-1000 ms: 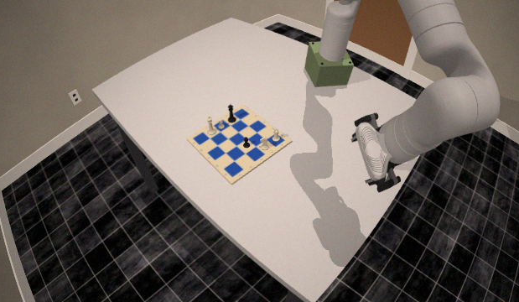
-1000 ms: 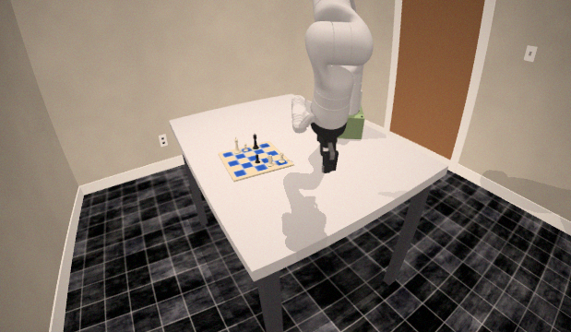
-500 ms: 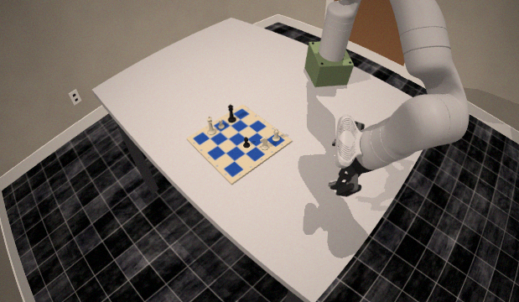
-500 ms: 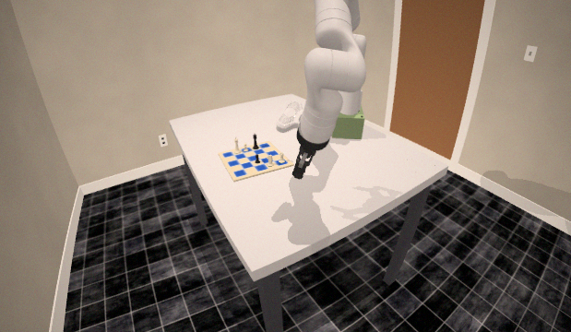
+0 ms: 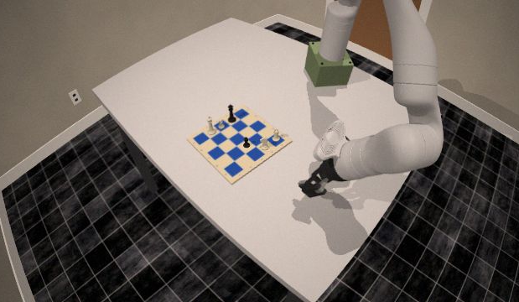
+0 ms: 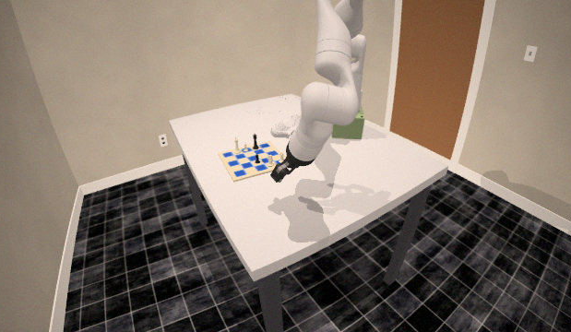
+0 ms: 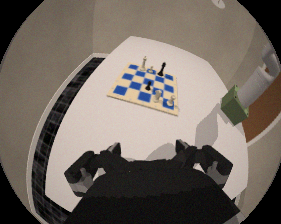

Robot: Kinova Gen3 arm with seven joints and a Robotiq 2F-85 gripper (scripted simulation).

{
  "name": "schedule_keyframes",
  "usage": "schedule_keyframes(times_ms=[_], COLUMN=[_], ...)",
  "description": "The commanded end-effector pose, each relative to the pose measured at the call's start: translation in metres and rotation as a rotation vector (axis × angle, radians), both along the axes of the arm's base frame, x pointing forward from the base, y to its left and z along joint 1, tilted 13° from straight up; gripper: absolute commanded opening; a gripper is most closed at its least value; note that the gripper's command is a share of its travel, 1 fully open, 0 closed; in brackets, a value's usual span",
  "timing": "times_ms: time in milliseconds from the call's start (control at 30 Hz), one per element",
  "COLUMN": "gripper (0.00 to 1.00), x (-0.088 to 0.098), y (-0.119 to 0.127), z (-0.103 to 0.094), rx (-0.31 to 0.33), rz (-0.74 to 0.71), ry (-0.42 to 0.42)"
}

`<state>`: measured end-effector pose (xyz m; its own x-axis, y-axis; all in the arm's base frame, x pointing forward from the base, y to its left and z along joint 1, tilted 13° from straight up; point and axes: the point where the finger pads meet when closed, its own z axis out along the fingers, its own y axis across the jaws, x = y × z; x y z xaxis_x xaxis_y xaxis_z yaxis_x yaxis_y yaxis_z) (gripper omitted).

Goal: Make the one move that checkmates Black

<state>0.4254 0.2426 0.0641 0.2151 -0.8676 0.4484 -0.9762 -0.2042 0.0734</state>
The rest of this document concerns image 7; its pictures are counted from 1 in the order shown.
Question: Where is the black pawn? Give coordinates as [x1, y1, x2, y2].
[145, 81, 151, 91]

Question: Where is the white rook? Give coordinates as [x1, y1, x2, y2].
[166, 95, 176, 106]

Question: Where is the black chess king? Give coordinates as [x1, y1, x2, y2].
[157, 62, 166, 76]

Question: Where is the blue and cream chessboard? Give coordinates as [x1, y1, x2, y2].
[106, 62, 178, 116]

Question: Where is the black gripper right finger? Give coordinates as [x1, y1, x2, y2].
[162, 139, 233, 189]

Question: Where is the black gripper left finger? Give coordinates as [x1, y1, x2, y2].
[64, 142, 140, 197]

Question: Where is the white chess king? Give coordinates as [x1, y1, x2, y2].
[139, 56, 147, 71]

